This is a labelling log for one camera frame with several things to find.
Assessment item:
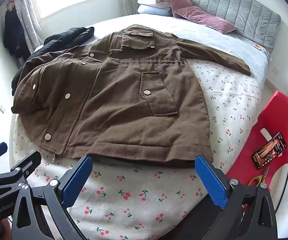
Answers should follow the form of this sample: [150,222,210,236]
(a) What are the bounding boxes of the smartphone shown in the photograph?
[252,132,287,170]

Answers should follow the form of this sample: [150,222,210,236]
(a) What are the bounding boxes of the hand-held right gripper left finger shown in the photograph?
[10,156,94,240]

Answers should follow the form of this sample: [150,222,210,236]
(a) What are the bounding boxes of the red plastic chair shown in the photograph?
[226,90,288,188]

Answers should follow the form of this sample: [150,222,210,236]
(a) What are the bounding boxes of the cherry print blanket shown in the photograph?
[10,61,261,240]

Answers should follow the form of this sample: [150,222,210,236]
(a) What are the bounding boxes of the yellow handled scissors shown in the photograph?
[248,166,271,187]

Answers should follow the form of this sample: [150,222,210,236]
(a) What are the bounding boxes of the brown jacket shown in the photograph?
[11,24,251,167]

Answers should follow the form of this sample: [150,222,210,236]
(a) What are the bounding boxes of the black puffer jacket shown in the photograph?
[11,26,95,97]

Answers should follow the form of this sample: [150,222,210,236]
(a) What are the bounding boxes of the pink velvet pillow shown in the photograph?
[155,0,193,18]
[175,6,237,35]

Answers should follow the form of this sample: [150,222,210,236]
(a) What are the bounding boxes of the hanging black clothes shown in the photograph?
[3,1,31,63]

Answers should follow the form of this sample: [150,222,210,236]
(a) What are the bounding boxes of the light blue folded quilt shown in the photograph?
[137,5,173,17]

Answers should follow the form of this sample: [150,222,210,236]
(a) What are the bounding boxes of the bed with grey sheet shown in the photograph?
[9,12,270,240]

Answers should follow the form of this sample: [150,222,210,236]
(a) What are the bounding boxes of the white folded quilt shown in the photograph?
[137,0,172,8]

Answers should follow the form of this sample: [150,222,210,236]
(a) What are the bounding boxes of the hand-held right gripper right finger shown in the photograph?
[194,154,278,240]

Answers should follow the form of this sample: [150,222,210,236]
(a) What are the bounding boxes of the grey padded headboard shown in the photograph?
[167,0,281,53]

